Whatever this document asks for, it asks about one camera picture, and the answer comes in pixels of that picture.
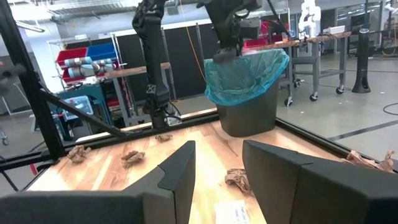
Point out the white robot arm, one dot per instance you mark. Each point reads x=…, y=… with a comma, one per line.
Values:
x=309, y=15

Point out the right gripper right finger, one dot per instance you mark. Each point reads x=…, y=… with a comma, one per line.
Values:
x=311, y=193

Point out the teal trash bag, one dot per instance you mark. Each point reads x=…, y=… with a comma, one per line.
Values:
x=245, y=77

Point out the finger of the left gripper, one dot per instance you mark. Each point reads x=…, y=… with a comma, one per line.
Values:
x=225, y=55

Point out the white box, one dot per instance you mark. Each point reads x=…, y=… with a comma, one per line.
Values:
x=334, y=30

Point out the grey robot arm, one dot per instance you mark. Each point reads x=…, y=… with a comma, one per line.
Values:
x=87, y=61
x=90, y=71

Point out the brown paper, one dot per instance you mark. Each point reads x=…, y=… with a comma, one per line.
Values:
x=78, y=153
x=133, y=158
x=237, y=180
x=163, y=137
x=370, y=161

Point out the wooden workbench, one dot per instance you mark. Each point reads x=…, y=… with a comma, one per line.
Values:
x=316, y=68
x=136, y=70

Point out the blue cart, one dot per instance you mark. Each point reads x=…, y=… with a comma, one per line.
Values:
x=84, y=105

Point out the black floor post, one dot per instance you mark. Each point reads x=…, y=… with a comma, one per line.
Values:
x=361, y=62

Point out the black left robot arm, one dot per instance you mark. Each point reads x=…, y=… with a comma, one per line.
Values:
x=154, y=62

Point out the red storage bin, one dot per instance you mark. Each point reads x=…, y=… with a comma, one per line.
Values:
x=255, y=43
x=66, y=76
x=71, y=56

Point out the torn printed wrapper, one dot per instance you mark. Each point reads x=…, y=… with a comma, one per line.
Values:
x=231, y=213

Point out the blue storage bin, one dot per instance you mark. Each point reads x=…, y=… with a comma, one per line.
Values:
x=101, y=51

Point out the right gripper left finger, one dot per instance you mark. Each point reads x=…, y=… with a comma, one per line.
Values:
x=93, y=208

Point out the black partition panel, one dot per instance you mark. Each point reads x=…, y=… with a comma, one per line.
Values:
x=183, y=62

